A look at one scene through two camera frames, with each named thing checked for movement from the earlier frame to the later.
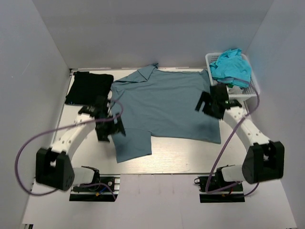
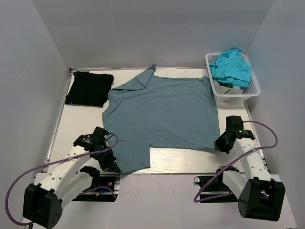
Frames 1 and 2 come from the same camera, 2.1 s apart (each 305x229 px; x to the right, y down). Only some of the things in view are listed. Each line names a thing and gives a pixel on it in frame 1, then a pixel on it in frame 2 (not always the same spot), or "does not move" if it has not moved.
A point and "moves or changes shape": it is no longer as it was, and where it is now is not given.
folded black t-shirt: [86, 87] does not move
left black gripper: [103, 135] to [114, 167]
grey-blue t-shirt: [160, 102] moves or changes shape
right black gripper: [205, 97] to [219, 146]
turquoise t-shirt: [230, 68] does not move
